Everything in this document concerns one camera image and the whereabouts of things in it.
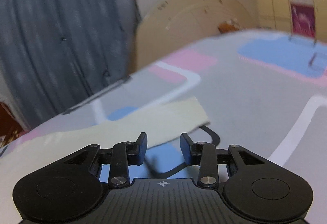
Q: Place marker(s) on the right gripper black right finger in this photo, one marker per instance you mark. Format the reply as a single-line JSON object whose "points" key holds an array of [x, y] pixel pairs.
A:
{"points": [[203, 155]]}

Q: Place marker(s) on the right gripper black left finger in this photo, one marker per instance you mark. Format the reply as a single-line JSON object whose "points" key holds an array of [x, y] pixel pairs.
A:
{"points": [[124, 155]]}

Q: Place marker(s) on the orange brown object near footboard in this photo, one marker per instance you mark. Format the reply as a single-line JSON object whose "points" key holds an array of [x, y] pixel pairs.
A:
{"points": [[227, 27]]}

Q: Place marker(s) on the blue grey curtain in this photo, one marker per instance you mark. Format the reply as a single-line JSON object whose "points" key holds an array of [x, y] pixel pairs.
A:
{"points": [[57, 53]]}

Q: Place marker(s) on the patterned grey pink blue bedsheet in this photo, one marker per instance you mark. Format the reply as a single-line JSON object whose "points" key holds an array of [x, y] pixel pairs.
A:
{"points": [[265, 91]]}

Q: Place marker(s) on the red white scalloped headboard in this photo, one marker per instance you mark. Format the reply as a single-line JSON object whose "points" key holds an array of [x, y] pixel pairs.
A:
{"points": [[10, 129]]}

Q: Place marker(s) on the cream footboard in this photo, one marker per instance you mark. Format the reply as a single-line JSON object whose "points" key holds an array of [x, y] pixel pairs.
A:
{"points": [[172, 24]]}

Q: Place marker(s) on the cream white knit garment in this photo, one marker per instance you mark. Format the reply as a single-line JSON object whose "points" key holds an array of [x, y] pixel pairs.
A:
{"points": [[162, 123]]}

